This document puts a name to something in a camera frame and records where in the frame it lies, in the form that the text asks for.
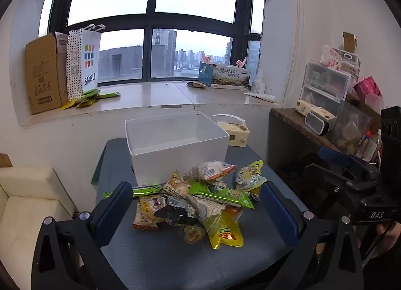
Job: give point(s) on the small open cardboard box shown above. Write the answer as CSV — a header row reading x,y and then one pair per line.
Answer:
x,y
349,42

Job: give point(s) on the pink floral box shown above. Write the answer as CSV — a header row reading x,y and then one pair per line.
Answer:
x,y
330,56

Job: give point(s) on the round jelly cup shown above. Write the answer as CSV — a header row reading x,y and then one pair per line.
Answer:
x,y
194,234

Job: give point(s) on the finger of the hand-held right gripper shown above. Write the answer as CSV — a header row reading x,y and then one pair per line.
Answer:
x,y
335,155
325,180

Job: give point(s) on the pale green snack packet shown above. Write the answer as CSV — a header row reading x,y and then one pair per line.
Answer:
x,y
203,210

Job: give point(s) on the blue paper bag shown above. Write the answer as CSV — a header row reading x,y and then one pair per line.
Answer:
x,y
205,73

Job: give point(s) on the large yellow snack packet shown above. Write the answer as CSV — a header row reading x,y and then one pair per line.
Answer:
x,y
227,233

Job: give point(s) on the brown cardboard piece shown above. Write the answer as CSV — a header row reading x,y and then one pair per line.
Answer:
x,y
4,161

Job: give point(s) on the beige packet purple print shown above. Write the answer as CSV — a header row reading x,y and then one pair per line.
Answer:
x,y
147,214

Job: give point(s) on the cream yellow tissue box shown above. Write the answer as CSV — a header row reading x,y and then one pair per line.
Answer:
x,y
238,135

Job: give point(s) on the white bun packet orange corner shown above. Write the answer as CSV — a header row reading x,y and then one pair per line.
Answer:
x,y
210,169

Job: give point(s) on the clear plastic container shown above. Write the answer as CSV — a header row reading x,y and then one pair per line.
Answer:
x,y
351,127

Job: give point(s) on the black white desk clock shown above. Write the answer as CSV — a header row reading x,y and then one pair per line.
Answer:
x,y
316,122

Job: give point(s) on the black window frame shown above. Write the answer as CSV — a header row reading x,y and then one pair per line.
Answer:
x,y
149,25

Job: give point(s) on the person's right hand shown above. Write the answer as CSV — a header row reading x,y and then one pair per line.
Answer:
x,y
390,234

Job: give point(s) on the cream leather sofa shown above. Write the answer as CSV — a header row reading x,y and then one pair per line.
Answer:
x,y
25,208

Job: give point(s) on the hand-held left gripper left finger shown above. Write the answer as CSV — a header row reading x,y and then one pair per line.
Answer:
x,y
114,211

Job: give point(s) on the brown packets on sill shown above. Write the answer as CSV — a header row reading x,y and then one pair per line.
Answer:
x,y
195,84

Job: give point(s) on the white tube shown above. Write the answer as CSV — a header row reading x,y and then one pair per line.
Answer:
x,y
260,95

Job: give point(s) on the black snack packet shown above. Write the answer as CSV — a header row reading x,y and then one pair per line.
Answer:
x,y
172,213

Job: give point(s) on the clear plastic drawer unit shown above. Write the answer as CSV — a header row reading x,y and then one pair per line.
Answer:
x,y
324,84

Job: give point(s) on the dark wooden side table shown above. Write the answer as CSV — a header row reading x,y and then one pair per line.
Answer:
x,y
282,114

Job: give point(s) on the long green snack packet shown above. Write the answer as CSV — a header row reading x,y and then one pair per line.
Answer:
x,y
219,194

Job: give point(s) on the small green snack packet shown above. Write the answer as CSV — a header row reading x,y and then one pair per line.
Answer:
x,y
147,189

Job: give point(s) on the cream rectangular box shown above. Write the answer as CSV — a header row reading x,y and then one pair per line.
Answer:
x,y
313,109

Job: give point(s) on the clear bun packet orange label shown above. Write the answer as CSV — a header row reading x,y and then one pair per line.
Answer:
x,y
177,186

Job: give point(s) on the brown cardboard box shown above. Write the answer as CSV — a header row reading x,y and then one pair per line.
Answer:
x,y
44,73

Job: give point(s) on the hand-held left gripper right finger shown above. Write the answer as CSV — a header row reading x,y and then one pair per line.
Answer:
x,y
282,214

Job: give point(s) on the white dotted shopping bag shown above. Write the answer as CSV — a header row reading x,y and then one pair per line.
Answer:
x,y
89,58

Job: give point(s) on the pile of green packets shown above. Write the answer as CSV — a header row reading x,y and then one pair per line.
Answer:
x,y
89,97

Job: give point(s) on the landscape printed tissue box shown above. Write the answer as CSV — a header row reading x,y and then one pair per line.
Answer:
x,y
231,75

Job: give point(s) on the white rectangular box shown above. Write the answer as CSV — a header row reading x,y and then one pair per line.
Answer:
x,y
175,161

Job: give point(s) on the pink gift bag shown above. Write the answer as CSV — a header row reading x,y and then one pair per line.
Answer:
x,y
368,89

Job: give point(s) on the white plastic bottle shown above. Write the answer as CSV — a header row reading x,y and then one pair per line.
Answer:
x,y
259,82

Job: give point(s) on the yellow-green snack packet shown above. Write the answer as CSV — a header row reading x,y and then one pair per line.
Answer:
x,y
250,177

